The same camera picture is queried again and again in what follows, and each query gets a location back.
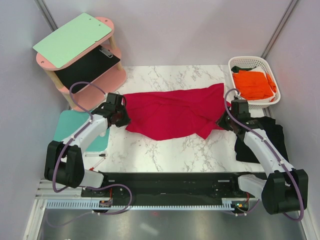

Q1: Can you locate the red t shirt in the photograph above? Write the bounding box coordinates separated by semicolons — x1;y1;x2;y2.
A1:
125;83;225;141

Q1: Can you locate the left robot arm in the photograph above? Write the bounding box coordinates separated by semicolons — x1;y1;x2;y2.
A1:
44;93;131;197

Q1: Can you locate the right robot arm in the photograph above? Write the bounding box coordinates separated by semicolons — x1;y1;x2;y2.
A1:
217;99;309;222

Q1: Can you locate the orange folded t shirt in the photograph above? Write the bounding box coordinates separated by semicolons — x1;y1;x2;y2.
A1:
232;70;278;102

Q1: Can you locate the dark green garment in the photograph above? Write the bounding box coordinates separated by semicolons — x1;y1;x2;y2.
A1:
231;66;253;74

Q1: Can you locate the black t shirt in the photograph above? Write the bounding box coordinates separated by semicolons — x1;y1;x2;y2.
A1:
234;116;289;164

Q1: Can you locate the pink three-tier shelf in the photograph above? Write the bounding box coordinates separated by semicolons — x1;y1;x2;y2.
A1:
33;13;127;111

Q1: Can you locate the black marker pen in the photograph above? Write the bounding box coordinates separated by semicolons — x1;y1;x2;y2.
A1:
84;153;106;158

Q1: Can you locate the teal cutting board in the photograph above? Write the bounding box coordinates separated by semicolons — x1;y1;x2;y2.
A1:
53;110;110;152

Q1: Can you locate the black clipboard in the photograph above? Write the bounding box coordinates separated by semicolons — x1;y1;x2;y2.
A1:
54;45;120;94

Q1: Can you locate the red white pen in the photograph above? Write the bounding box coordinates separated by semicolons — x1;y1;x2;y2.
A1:
89;158;105;171

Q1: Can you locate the mint green board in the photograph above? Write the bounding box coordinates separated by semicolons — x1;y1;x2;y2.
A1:
33;12;115;70

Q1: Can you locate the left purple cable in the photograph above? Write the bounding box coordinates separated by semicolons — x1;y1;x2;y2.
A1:
44;81;133;227

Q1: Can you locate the purple cable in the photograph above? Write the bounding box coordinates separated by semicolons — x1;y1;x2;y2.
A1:
224;88;306;222
44;81;133;227

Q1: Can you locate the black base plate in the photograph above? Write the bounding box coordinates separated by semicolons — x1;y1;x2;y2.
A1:
81;172;251;207

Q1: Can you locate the aluminium rail frame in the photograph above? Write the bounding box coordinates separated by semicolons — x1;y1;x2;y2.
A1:
34;178;309;200

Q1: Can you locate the white cable duct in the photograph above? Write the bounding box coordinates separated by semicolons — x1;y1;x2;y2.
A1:
46;199;236;211

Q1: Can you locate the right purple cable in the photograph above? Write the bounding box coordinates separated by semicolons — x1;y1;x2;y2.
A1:
224;88;306;222

